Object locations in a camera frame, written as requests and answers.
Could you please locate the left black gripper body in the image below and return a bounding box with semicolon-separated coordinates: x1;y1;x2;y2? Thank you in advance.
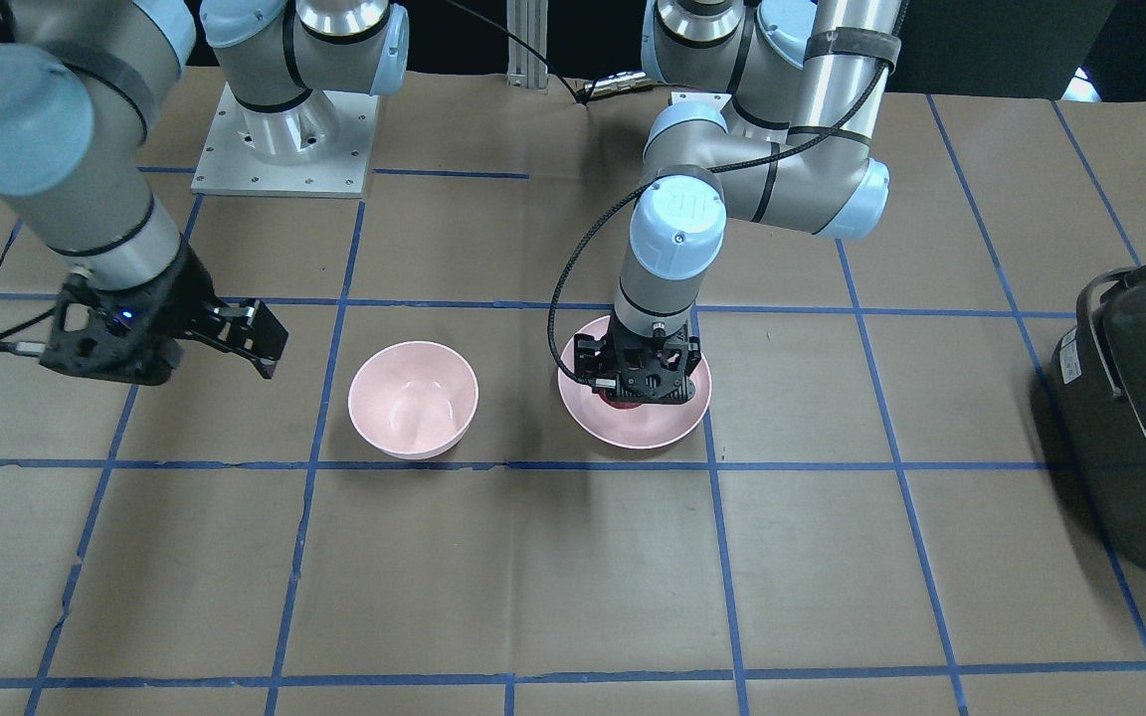
574;316;702;406

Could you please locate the pink plate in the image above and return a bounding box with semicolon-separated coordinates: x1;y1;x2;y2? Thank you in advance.
556;361;712;451

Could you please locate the aluminium frame post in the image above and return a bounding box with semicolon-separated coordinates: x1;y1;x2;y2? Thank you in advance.
505;0;550;93

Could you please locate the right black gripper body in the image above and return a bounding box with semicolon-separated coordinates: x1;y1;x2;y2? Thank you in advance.
40;245;227;386

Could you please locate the pink bowl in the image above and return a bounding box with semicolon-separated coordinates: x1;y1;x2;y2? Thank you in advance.
347;341;480;459

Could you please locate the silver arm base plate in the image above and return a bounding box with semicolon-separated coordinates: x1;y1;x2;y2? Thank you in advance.
191;88;382;200

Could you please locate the red yellow apple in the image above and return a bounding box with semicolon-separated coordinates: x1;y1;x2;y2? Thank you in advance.
601;393;642;411

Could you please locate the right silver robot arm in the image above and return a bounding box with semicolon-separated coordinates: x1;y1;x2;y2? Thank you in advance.
0;1;410;386

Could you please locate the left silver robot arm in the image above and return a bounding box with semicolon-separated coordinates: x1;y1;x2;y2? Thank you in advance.
556;1;908;406

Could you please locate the dark rice cooker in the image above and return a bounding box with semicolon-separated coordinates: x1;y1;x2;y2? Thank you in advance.
1050;265;1146;571

